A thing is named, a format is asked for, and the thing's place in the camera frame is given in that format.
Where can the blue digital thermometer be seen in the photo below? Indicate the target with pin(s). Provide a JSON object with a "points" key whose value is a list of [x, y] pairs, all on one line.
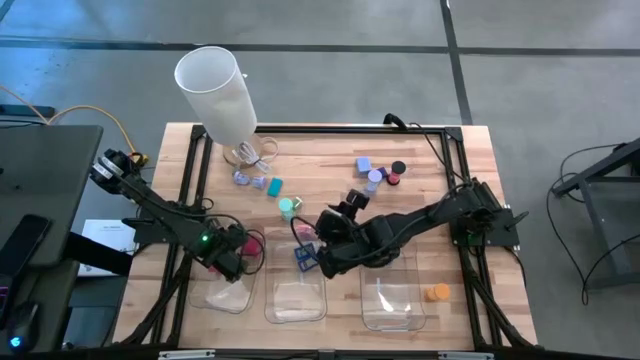
{"points": [[300, 248], [310, 266]]}

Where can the black power strip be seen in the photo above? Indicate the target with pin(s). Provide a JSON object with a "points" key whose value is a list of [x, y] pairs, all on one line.
{"points": [[27, 110]]}

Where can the black flat bar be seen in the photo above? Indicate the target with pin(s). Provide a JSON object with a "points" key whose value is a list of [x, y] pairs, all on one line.
{"points": [[95, 252]]}

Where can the clear plastic bin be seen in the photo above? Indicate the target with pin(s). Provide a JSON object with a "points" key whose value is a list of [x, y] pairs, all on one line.
{"points": [[295, 300], [225, 300], [395, 310]]}

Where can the black computer mouse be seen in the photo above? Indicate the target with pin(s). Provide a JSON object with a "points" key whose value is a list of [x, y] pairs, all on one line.
{"points": [[20, 332]]}

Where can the silver metal bracket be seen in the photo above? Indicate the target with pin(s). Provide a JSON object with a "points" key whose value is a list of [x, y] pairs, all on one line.
{"points": [[187, 354], [460, 355]]}

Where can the white paper sheet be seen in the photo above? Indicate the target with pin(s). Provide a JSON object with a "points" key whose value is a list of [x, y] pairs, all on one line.
{"points": [[107, 232]]}

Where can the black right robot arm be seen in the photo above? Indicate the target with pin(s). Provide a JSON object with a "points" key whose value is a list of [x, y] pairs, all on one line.
{"points": [[430, 215]]}

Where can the lavender capped hourglass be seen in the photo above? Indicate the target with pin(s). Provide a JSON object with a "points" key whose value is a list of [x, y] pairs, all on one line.
{"points": [[373, 177]]}

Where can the orange hourglass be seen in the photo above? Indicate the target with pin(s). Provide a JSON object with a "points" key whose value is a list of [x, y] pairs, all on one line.
{"points": [[438, 292]]}

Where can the dark blue small adapter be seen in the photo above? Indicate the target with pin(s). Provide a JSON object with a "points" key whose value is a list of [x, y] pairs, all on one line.
{"points": [[383, 172]]}

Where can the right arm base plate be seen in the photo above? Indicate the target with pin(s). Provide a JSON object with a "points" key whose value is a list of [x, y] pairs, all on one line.
{"points": [[492, 232]]}

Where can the teal hourglass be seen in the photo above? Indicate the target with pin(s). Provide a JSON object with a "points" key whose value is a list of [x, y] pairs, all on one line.
{"points": [[286, 206]]}

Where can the red rectangular box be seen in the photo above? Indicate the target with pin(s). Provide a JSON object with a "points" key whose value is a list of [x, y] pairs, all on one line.
{"points": [[251, 247], [215, 270]]}

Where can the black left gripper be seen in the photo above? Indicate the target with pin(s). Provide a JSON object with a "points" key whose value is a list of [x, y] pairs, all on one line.
{"points": [[220, 245]]}

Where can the black desk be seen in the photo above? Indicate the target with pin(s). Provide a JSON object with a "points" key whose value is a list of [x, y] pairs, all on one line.
{"points": [[50, 175]]}

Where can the small green wall charger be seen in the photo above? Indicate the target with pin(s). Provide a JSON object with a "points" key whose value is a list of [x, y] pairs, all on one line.
{"points": [[297, 202]]}

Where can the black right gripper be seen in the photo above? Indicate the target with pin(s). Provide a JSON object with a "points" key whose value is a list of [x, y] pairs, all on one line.
{"points": [[360, 240]]}

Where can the black aluminium table frame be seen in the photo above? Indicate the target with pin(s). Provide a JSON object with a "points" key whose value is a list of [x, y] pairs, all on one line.
{"points": [[325, 129]]}

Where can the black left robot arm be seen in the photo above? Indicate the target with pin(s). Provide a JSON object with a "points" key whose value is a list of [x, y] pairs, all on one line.
{"points": [[160, 215]]}

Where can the black smartphone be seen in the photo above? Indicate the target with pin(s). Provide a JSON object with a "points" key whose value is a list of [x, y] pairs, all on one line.
{"points": [[22, 245]]}

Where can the light blue charger block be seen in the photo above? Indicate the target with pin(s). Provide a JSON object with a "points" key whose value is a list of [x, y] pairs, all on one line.
{"points": [[364, 165]]}

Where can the black metal cart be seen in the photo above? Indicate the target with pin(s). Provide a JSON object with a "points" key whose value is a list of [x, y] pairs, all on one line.
{"points": [[595, 169]]}

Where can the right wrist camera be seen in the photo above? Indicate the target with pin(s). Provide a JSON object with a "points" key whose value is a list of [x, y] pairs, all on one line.
{"points": [[357, 200]]}

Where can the teal box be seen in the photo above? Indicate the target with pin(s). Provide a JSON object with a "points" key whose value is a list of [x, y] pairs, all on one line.
{"points": [[274, 187]]}

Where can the small lavender wall charger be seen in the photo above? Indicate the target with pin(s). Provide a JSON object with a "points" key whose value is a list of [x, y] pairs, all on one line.
{"points": [[241, 178], [258, 182]]}

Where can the white cylinder shade lamp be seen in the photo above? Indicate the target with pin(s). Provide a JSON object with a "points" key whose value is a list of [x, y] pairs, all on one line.
{"points": [[215, 95]]}

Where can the black capped red hourglass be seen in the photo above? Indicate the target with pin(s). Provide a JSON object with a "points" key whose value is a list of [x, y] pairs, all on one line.
{"points": [[396, 173]]}

